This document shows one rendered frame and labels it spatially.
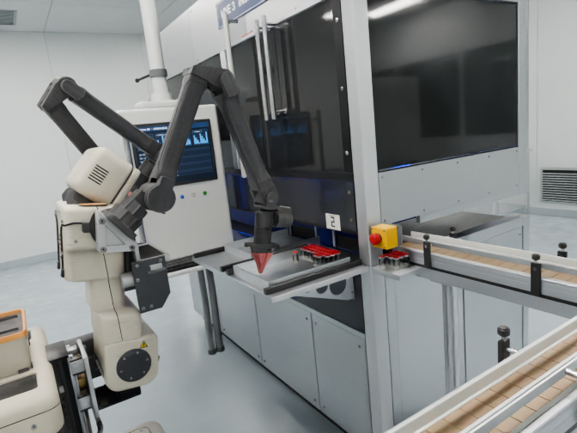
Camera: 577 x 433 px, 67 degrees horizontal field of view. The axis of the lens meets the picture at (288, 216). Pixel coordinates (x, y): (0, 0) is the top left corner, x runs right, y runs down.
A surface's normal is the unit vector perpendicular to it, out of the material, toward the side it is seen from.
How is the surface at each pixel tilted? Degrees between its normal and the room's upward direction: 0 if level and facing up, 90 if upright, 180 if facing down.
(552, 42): 90
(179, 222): 90
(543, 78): 90
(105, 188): 90
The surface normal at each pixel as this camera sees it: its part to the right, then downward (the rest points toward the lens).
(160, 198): 0.56, 0.14
